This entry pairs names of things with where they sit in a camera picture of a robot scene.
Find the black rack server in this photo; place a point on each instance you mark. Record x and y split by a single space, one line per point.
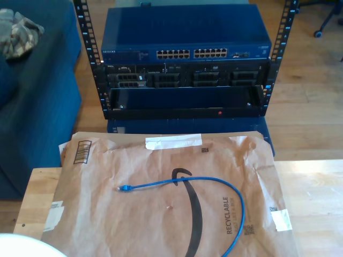
185 70

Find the short white tape strip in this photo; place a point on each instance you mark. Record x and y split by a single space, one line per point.
281 220

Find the blue sofa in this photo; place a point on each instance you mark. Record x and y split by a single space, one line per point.
40 107

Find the camouflage cloth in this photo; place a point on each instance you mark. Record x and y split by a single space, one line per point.
18 34

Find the black rack frame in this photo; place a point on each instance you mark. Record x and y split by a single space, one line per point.
86 34

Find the blue network switch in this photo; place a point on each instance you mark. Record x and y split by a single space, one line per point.
185 29

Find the white shipping label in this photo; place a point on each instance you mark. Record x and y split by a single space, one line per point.
53 217

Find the long white tape strip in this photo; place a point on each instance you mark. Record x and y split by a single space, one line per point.
174 141

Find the brown packing paper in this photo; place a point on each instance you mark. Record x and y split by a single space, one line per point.
120 214

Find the black office chair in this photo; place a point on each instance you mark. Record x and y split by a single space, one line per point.
318 33

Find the black rack shelf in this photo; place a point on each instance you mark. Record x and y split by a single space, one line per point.
174 112

